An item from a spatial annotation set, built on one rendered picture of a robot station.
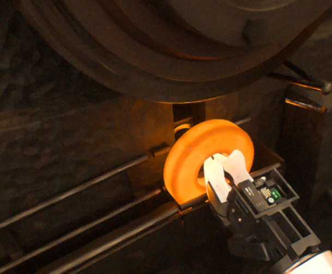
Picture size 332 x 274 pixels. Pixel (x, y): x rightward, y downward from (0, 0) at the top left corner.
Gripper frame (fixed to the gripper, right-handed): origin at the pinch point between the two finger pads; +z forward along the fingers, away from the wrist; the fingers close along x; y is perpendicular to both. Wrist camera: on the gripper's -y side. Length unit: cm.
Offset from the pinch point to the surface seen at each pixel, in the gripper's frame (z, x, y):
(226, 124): 1.5, -2.6, 5.9
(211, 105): 7.7, -4.2, 3.8
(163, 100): 1.3, 8.9, 15.8
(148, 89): 1.9, 10.8, 17.6
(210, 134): 0.6, 0.9, 6.3
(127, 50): 2.1, 13.2, 23.8
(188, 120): 9.8, -1.3, -0.8
